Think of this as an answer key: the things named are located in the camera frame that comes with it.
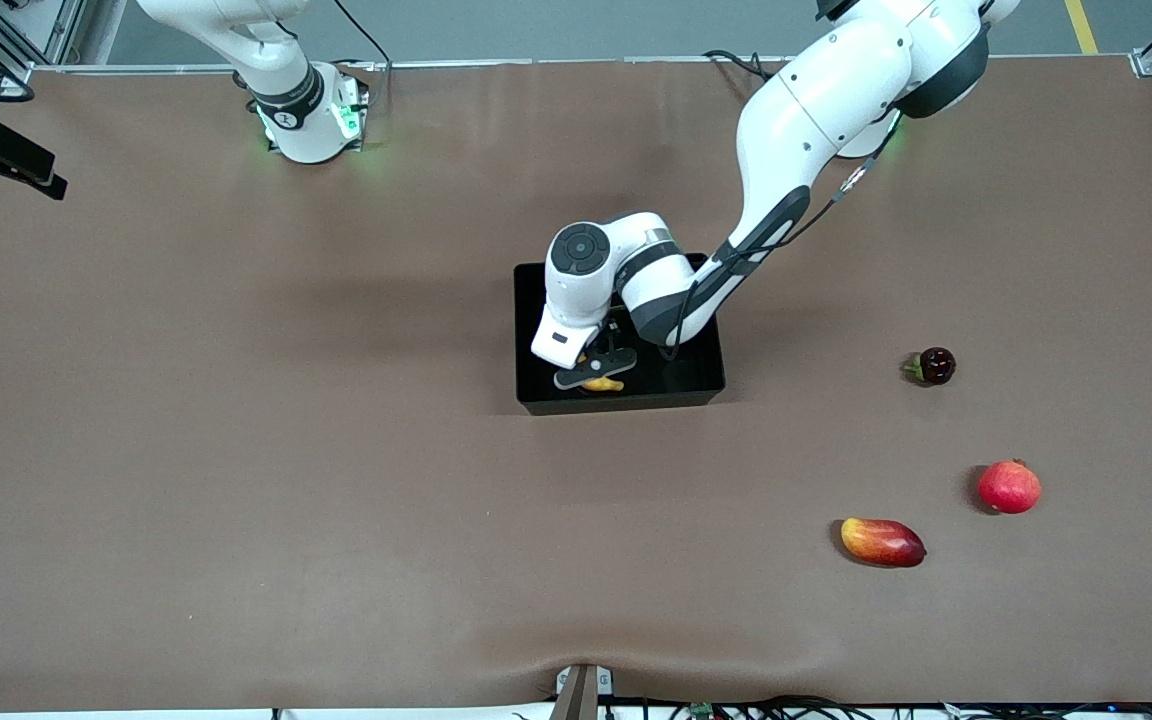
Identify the yellow banana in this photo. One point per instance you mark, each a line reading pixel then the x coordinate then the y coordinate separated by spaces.
pixel 604 385

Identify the black plastic box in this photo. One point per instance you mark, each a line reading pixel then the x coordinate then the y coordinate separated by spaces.
pixel 681 385

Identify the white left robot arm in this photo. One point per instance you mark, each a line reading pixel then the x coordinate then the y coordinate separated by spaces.
pixel 816 100

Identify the brown table cover sheet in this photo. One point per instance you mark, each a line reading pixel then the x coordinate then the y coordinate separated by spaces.
pixel 336 500

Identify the dark purple mangosteen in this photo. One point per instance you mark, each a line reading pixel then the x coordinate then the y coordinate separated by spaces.
pixel 935 366

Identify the red yellow mango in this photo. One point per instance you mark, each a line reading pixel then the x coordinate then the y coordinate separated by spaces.
pixel 883 542

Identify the red pomegranate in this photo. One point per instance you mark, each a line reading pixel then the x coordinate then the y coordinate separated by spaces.
pixel 1010 487

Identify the silver table edge rail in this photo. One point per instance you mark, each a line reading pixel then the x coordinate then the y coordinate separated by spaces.
pixel 536 61

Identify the metal camera mount clamp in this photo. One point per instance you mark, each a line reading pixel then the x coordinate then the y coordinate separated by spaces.
pixel 581 695

